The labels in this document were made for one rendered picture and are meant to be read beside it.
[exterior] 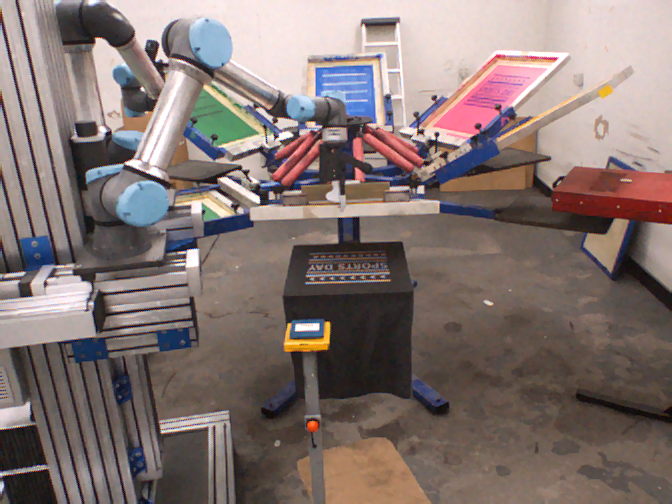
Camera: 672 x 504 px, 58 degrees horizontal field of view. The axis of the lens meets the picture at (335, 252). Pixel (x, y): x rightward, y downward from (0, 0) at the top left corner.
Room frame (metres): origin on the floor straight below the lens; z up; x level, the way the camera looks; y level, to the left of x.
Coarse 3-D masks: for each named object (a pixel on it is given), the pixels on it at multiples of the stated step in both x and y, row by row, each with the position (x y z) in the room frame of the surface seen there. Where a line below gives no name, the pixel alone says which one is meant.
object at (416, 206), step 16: (256, 208) 1.82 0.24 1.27; (272, 208) 1.81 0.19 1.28; (288, 208) 1.80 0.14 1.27; (304, 208) 1.80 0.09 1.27; (320, 208) 1.80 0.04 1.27; (336, 208) 1.80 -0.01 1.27; (352, 208) 1.79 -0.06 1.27; (368, 208) 1.79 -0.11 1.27; (384, 208) 1.79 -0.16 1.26; (400, 208) 1.79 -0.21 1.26; (416, 208) 1.79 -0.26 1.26; (432, 208) 1.78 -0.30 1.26
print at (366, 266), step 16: (320, 256) 2.21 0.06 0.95; (336, 256) 2.20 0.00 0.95; (352, 256) 2.19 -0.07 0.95; (368, 256) 2.18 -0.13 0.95; (384, 256) 2.17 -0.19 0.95; (320, 272) 2.05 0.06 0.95; (336, 272) 2.04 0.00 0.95; (352, 272) 2.03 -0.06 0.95; (368, 272) 2.03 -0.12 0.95; (384, 272) 2.02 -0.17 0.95
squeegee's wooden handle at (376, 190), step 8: (328, 184) 2.39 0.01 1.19; (352, 184) 2.38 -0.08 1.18; (360, 184) 2.38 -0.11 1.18; (368, 184) 2.38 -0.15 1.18; (376, 184) 2.38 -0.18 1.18; (384, 184) 2.37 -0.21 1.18; (304, 192) 2.38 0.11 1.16; (312, 192) 2.38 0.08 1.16; (320, 192) 2.38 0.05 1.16; (352, 192) 2.37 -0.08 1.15; (360, 192) 2.37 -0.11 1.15; (368, 192) 2.37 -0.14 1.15; (376, 192) 2.37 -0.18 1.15; (384, 192) 2.37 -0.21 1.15; (312, 200) 2.37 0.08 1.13; (320, 200) 2.37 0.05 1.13; (384, 200) 2.36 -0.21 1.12
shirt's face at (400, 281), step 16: (304, 256) 2.21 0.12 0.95; (400, 256) 2.17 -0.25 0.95; (288, 272) 2.06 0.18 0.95; (304, 272) 2.06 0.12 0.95; (400, 272) 2.01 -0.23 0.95; (288, 288) 1.92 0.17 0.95; (304, 288) 1.91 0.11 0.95; (320, 288) 1.91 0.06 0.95; (336, 288) 1.90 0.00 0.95; (352, 288) 1.90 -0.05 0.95; (368, 288) 1.89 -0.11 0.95; (384, 288) 1.88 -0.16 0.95; (400, 288) 1.88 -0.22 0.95
